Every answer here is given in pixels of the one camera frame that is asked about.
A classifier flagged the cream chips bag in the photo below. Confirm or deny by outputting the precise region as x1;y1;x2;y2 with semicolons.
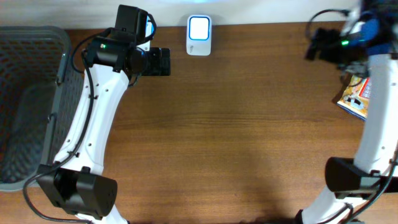
336;76;371;121

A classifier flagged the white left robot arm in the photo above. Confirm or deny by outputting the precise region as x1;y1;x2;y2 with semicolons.
34;5;171;223

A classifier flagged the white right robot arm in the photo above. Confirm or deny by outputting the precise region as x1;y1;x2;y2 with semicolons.
294;0;397;223

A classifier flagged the grey plastic basket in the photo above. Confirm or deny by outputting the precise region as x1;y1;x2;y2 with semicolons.
1;26;83;192

